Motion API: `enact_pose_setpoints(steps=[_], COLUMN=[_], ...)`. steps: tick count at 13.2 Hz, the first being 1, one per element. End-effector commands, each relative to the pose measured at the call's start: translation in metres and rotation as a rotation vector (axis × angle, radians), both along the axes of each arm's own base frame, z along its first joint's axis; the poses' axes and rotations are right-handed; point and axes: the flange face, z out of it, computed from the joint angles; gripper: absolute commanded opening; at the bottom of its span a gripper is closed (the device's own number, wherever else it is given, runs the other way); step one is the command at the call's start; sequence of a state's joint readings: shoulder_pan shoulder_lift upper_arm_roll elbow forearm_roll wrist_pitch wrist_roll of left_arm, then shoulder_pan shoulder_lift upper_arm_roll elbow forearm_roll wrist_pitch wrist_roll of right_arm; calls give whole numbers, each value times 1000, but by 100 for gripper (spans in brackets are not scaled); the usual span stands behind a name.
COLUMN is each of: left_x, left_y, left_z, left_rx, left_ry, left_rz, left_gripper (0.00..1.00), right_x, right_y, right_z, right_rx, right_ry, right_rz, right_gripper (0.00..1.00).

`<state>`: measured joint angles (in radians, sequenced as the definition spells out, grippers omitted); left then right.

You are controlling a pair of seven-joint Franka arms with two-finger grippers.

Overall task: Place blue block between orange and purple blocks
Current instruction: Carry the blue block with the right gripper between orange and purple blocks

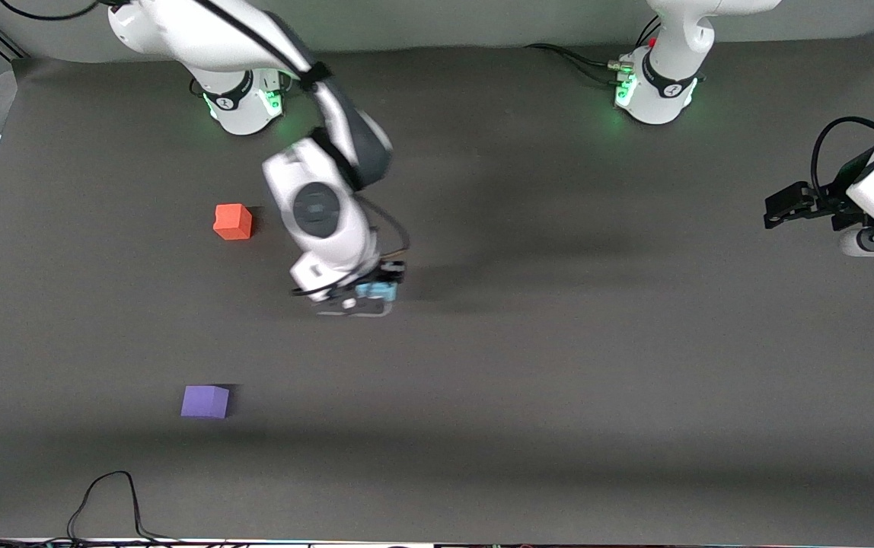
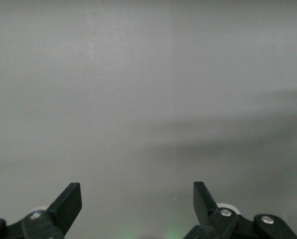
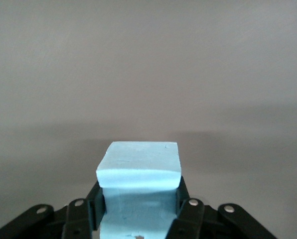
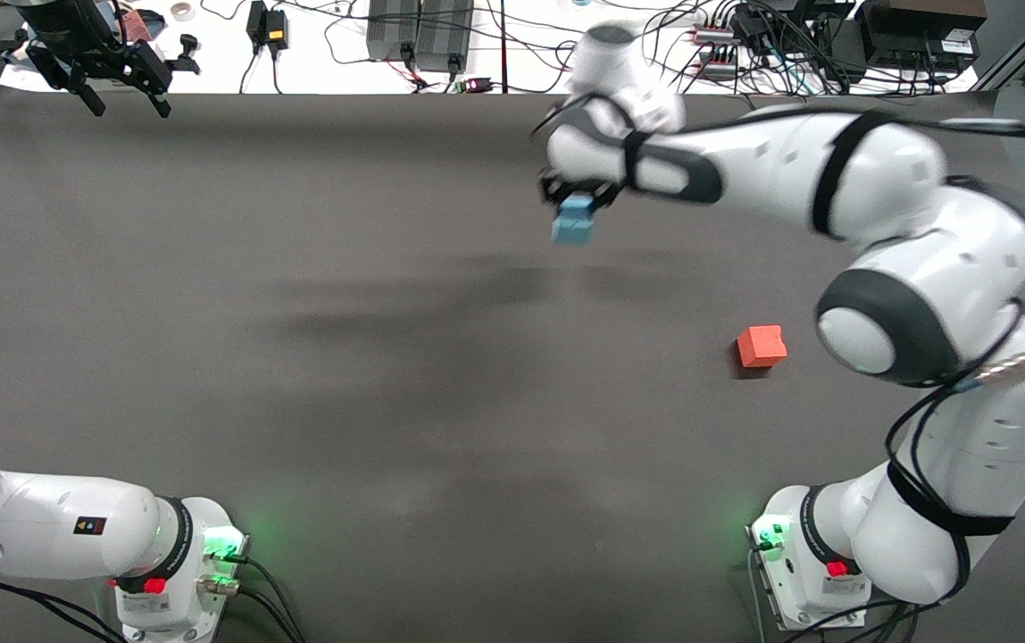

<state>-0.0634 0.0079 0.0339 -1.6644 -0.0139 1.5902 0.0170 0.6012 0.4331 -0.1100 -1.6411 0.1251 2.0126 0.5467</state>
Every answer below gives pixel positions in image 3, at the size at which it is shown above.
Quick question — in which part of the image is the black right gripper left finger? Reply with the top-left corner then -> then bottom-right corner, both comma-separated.
0,178 -> 107,239

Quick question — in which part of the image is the dark grey table cloth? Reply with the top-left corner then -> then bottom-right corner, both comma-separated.
0,0 -> 297,239

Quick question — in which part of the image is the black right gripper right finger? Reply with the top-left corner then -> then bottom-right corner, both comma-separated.
164,175 -> 279,239

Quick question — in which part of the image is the blue foam block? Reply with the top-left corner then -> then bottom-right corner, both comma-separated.
95,141 -> 183,239

